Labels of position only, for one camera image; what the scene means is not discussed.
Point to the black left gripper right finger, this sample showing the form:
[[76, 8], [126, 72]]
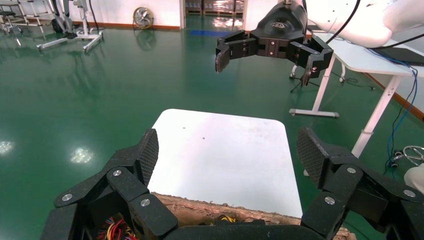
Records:
[[364, 188]]

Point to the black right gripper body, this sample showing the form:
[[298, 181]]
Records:
[[281, 23]]

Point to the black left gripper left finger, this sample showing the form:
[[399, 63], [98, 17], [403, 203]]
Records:
[[82, 198]]

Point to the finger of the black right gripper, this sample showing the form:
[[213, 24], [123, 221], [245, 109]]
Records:
[[314, 56], [236, 46]]

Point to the black tripod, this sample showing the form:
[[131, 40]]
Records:
[[302, 81]]

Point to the chrome chair base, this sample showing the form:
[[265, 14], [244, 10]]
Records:
[[394, 164]]

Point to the white desk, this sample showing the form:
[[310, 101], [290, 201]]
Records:
[[364, 59]]

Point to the white rounded shell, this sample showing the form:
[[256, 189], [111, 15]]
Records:
[[415, 179]]

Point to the black laptop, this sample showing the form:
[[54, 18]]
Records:
[[404, 54]]

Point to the round floor fan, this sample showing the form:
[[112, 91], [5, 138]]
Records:
[[143, 18]]

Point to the brown cardboard divider box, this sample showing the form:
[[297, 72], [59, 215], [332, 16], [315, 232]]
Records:
[[198, 208]]

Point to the white wheeled stand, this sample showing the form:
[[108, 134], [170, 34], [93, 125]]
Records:
[[85, 20]]

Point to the black wheeled equipment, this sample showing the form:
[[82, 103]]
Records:
[[58, 26]]

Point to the black office chair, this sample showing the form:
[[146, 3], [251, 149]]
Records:
[[6, 14]]

